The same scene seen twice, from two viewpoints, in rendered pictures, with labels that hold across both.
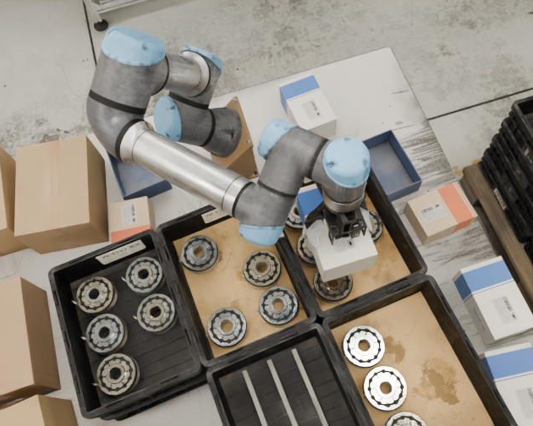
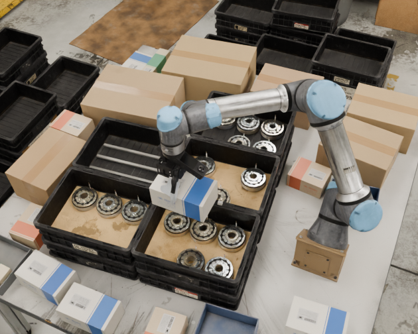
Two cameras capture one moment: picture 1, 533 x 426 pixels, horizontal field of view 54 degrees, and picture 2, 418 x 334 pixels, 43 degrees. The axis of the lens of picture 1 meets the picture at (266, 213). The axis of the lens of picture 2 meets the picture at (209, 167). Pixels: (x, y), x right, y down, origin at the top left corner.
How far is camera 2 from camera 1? 1.53 m
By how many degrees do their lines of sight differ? 56
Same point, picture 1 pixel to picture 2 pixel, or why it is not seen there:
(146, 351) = (225, 135)
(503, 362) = (62, 275)
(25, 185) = (369, 129)
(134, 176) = not seen: hidden behind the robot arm
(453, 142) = not seen: outside the picture
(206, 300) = (226, 169)
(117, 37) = (326, 82)
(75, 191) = not seen: hidden behind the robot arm
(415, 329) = (117, 242)
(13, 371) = (263, 86)
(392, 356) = (118, 222)
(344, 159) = (167, 110)
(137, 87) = (301, 93)
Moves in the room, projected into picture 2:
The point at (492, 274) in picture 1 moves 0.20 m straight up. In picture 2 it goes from (100, 315) to (88, 289)
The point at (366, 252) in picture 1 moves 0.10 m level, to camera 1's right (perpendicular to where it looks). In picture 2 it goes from (154, 184) to (137, 205)
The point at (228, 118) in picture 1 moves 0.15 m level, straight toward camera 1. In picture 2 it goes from (326, 232) to (286, 218)
